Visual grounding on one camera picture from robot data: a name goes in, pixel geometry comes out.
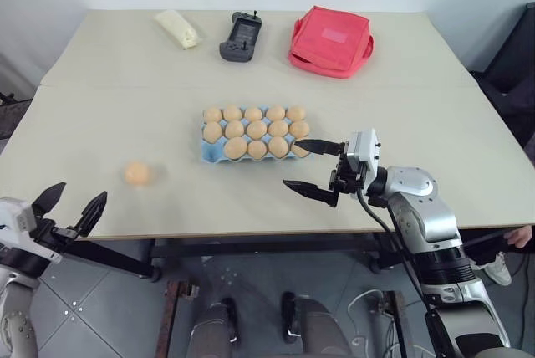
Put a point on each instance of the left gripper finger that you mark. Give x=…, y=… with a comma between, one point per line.
x=93, y=213
x=49, y=201

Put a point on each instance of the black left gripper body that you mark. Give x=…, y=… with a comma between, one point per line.
x=52, y=234

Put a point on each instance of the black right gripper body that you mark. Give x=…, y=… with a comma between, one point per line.
x=349, y=178

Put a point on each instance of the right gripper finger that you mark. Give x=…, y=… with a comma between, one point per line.
x=313, y=191
x=322, y=146

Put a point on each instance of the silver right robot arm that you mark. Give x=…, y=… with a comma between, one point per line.
x=430, y=216

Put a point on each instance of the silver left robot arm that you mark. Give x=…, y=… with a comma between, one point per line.
x=14, y=324

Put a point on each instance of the brown egg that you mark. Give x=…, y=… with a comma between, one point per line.
x=234, y=129
x=276, y=113
x=236, y=147
x=299, y=128
x=253, y=114
x=256, y=129
x=296, y=113
x=278, y=128
x=213, y=115
x=137, y=173
x=278, y=146
x=232, y=113
x=212, y=131
x=297, y=153
x=257, y=149

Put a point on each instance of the blue egg carton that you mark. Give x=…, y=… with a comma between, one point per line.
x=211, y=153

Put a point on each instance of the red fabric bag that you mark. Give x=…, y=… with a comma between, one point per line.
x=330, y=40

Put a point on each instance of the rusty metal beam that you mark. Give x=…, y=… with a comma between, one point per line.
x=172, y=320
x=398, y=324

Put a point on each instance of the black handheld remote controller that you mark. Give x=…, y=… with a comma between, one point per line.
x=241, y=38

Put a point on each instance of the gray right robot leg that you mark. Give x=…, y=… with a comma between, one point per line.
x=315, y=328

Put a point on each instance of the gray robot leg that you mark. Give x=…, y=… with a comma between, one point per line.
x=211, y=328
x=315, y=328

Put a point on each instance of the gray left robot leg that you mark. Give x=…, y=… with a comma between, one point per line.
x=211, y=328

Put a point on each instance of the white sneaker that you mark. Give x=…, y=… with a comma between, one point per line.
x=499, y=269

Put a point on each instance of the person's bare leg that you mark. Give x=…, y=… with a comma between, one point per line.
x=522, y=236

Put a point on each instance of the white filled plastic bag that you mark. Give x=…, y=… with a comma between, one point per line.
x=177, y=28

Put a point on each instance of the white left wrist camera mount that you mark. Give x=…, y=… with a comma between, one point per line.
x=16, y=213

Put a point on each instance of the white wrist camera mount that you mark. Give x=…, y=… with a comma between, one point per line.
x=364, y=146
x=16, y=213

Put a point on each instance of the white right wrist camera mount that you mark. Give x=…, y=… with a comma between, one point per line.
x=364, y=146

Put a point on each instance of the black metal table frame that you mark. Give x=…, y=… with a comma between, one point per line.
x=259, y=251

